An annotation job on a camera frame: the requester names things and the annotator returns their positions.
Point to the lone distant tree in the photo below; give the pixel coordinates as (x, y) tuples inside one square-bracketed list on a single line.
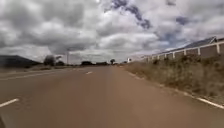
[(112, 61)]

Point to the white building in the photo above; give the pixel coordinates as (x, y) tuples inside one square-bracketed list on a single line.
[(129, 60)]

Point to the distant row of trees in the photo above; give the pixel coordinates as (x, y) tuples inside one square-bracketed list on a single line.
[(87, 63)]

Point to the pole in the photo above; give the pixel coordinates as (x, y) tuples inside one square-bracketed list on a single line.
[(67, 58)]

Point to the dark trees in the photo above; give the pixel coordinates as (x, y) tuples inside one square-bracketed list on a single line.
[(49, 60)]

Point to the long wall with white posts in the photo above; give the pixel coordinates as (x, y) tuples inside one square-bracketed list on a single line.
[(208, 51)]

